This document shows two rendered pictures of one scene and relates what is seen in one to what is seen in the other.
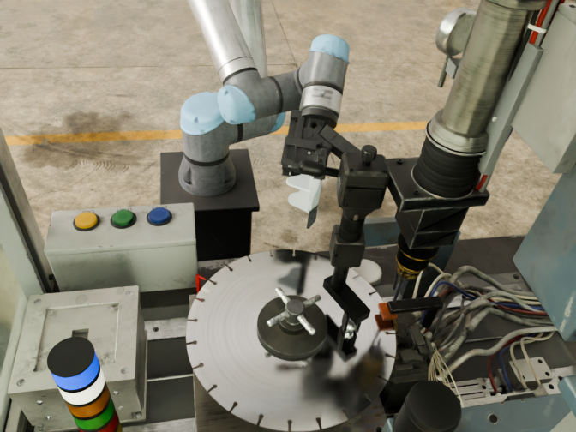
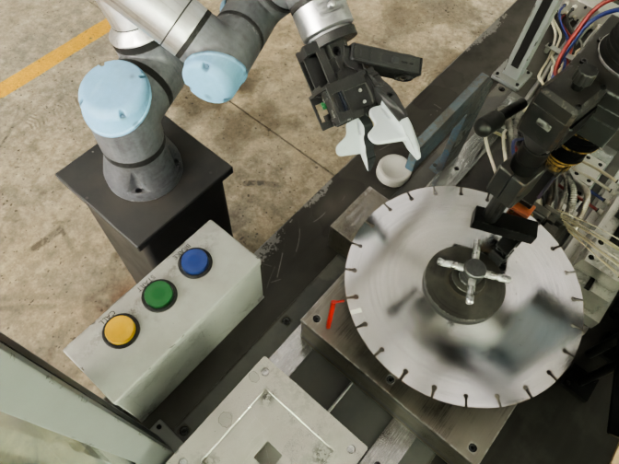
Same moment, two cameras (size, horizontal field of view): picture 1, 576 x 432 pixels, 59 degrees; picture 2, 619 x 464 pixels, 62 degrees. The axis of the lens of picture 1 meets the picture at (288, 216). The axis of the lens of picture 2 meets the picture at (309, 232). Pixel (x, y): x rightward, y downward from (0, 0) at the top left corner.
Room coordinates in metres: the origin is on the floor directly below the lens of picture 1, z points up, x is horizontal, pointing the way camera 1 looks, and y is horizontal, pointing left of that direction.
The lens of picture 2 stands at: (0.36, 0.33, 1.60)
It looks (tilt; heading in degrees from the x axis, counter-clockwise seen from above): 61 degrees down; 321
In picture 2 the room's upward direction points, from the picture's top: 5 degrees clockwise
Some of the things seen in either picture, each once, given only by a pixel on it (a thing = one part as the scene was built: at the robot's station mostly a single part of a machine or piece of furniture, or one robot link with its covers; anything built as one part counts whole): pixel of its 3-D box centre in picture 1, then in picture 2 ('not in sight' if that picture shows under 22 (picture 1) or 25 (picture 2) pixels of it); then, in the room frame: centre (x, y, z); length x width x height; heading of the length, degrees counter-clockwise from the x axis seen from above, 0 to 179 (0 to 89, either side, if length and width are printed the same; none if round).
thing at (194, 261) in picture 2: (159, 217); (195, 262); (0.72, 0.26, 0.90); 0.04 x 0.04 x 0.02
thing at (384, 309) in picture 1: (407, 315); (530, 198); (0.50, -0.21, 0.95); 0.10 x 0.03 x 0.07; 104
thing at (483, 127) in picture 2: (330, 177); (515, 122); (0.52, -0.05, 1.21); 0.08 x 0.06 x 0.03; 104
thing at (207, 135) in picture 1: (207, 124); (123, 110); (1.04, 0.22, 0.91); 0.13 x 0.12 x 0.14; 126
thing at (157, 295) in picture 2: (123, 219); (159, 295); (0.70, 0.33, 0.90); 0.04 x 0.04 x 0.02
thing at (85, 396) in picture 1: (81, 379); not in sight; (0.25, 0.20, 1.11); 0.05 x 0.04 x 0.03; 14
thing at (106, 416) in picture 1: (92, 406); not in sight; (0.25, 0.20, 1.05); 0.05 x 0.04 x 0.03; 14
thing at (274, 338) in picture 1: (292, 322); (466, 281); (0.46, -0.03, 0.96); 0.11 x 0.11 x 0.03
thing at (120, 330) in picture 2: (87, 222); (121, 330); (0.68, 0.39, 0.90); 0.04 x 0.04 x 0.02
